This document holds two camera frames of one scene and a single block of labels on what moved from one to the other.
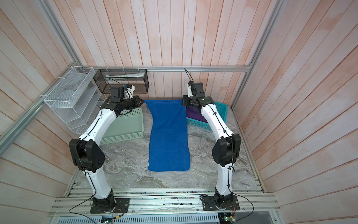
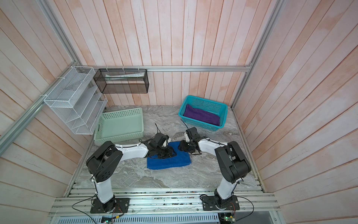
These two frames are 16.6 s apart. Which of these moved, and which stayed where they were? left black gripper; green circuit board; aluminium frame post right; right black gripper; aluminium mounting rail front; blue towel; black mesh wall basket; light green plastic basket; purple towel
Moved: right black gripper; left black gripper; blue towel
Stayed: aluminium mounting rail front; light green plastic basket; purple towel; green circuit board; aluminium frame post right; black mesh wall basket
